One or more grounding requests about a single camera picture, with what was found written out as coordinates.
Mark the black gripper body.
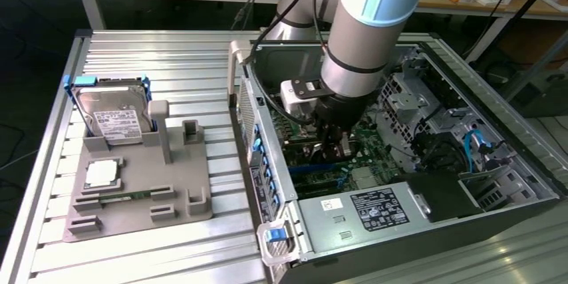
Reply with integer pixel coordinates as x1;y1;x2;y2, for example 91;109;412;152
312;93;372;130

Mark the blue expansion slot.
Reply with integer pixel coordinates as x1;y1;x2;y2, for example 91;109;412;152
288;163;335;174

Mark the black expansion slot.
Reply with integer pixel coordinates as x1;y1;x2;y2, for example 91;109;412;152
293;179;343;197

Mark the green motherboard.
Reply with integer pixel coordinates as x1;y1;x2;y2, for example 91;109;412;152
269;97;403;198

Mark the silver chipset heat sink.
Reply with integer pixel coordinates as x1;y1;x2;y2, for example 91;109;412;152
351;167;380;189

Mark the metal disk bay cage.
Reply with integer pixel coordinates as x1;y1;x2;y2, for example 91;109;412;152
377;71;444;134

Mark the grey power supply unit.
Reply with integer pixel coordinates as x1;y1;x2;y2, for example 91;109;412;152
296;182;433;253

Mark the black plastic shroud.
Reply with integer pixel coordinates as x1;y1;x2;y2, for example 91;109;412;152
391;170;484;223

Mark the open black PC case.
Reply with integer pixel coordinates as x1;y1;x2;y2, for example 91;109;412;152
227;39;568;284

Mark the grey parts rack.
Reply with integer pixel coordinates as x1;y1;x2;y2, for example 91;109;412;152
61;100;215;243

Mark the dark equipment box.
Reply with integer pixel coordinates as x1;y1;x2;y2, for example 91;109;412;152
509;72;568;118

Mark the hard disk in blue carrier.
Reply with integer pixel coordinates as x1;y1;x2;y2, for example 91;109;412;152
63;74;155;147

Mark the green RAM stick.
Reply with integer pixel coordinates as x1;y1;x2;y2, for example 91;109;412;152
100;190;155;202

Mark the silver CPU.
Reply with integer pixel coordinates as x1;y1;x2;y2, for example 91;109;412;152
85;160;123;190

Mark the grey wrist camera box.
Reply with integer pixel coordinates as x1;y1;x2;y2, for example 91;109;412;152
279;78;324;118

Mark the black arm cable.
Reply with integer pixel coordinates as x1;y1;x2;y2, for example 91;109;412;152
229;0;332;124

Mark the blue wire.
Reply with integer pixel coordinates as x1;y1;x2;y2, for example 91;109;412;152
463;129;487;174

